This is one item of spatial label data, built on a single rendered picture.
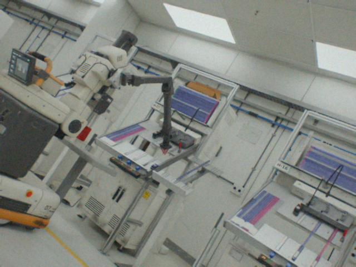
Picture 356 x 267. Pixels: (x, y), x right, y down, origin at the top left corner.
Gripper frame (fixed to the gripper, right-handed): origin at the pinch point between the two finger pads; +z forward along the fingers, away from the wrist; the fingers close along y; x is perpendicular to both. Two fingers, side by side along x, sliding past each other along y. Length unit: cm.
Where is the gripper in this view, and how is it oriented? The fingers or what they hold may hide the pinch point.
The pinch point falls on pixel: (164, 153)
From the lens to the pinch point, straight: 311.9
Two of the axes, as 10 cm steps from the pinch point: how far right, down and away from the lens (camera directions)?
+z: -1.2, 8.8, 4.6
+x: -6.5, 2.8, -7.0
